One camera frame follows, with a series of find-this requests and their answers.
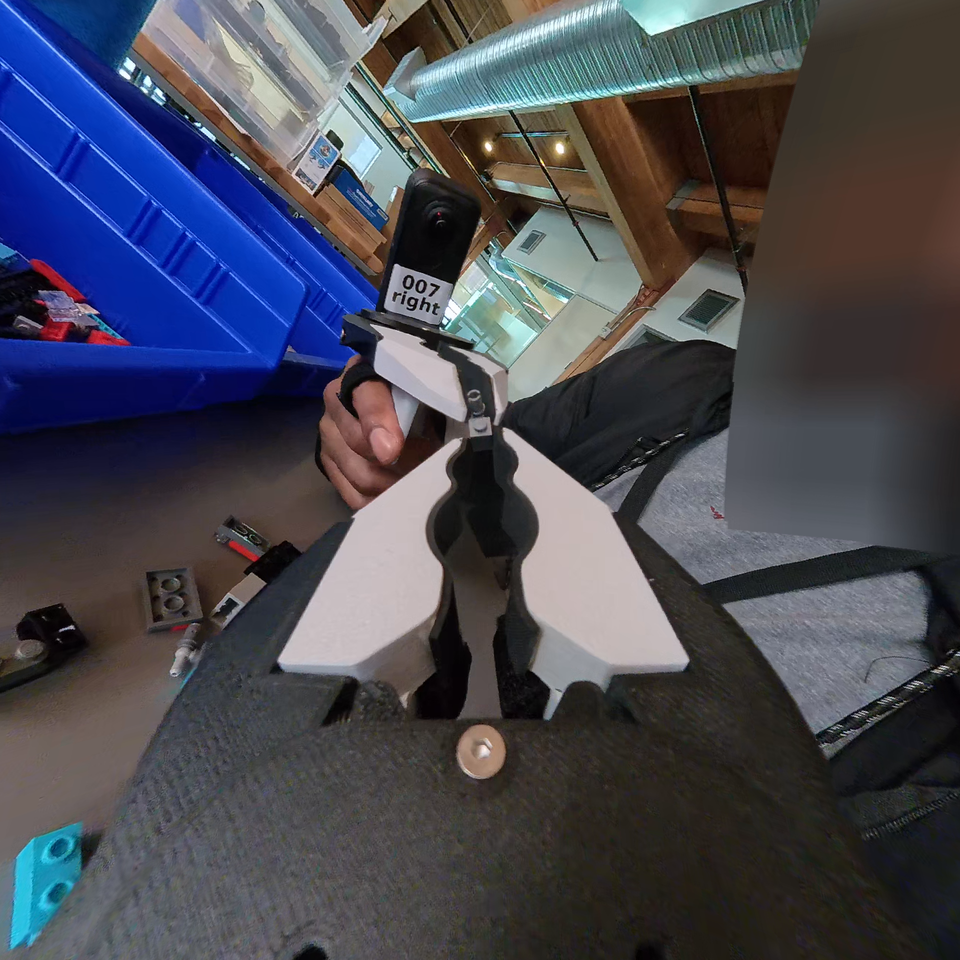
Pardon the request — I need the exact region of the wooden workbench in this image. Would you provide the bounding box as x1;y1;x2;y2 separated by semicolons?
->
131;33;387;275

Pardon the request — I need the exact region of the dark grey two-stud brick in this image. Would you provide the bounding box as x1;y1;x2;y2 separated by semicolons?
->
144;566;200;633

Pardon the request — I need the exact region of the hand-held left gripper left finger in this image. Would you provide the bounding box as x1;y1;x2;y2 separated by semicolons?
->
277;438;462;678

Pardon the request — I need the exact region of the black and grey brick assembly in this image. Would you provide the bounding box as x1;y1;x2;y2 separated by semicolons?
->
0;603;87;691

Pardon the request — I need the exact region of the black lanyard strap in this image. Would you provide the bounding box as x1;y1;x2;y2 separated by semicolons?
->
592;427;960;751

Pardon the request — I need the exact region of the person's grey sweater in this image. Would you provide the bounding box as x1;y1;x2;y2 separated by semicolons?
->
592;427;960;751

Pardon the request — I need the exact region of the white and blue carton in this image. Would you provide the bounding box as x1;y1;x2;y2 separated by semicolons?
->
292;131;346;189

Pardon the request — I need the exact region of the silver ventilation duct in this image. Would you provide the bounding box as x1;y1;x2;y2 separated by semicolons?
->
382;0;822;125

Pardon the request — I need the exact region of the pile of mixed toy bricks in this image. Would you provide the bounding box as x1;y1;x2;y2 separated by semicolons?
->
0;240;129;346

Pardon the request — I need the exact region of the wooden post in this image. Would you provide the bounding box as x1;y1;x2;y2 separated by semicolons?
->
573;97;702;290

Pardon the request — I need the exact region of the small teal toy brick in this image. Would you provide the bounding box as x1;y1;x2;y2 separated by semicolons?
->
11;822;84;948

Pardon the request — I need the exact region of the brown cardboard box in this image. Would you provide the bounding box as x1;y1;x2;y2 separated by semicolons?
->
315;183;387;260

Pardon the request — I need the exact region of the red and dark grey brick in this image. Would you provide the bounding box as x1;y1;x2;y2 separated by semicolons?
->
215;516;271;560

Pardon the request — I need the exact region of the clear plastic drawer unit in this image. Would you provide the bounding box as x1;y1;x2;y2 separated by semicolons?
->
142;0;387;155

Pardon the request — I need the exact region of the person's right hand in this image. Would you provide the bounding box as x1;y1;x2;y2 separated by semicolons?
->
315;373;414;511

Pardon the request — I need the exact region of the narrow blue plastic bin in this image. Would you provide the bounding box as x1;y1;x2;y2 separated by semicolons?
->
0;0;381;399

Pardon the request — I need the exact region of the large blue plastic bin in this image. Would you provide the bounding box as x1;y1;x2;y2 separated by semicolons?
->
0;56;310;438

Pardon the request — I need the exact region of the grey desk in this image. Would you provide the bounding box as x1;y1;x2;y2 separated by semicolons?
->
0;375;361;960

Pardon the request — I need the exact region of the black and white brick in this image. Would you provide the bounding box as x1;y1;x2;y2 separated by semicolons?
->
210;540;301;627

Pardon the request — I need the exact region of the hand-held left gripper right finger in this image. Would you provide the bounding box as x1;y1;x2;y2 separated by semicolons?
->
495;432;691;696

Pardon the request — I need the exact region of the small grey pin piece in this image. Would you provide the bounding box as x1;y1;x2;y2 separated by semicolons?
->
171;622;204;680

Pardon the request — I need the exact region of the blue cardboard box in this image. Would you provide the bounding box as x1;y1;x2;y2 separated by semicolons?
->
330;168;391;234

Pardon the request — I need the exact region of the person's right forearm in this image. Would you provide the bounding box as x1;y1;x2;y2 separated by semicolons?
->
502;341;738;492

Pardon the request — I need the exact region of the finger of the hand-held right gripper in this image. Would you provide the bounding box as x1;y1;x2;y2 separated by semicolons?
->
372;337;475;423
459;354;513;430

